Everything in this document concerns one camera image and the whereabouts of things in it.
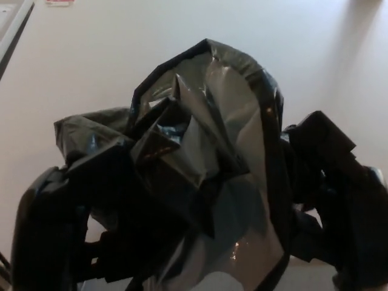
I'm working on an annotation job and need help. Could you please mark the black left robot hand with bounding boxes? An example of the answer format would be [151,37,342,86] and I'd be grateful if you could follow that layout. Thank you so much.
[10,142,198,291]

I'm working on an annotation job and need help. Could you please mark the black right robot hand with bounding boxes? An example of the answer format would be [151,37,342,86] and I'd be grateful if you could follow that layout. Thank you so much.
[281,110,388,291]

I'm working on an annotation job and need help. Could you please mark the black plastic carrier bag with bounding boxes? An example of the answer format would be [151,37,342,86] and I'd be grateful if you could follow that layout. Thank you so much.
[53,38,296,291]

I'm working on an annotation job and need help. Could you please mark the white adjacent desk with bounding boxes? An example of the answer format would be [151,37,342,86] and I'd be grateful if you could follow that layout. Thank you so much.
[0,0,35,80]

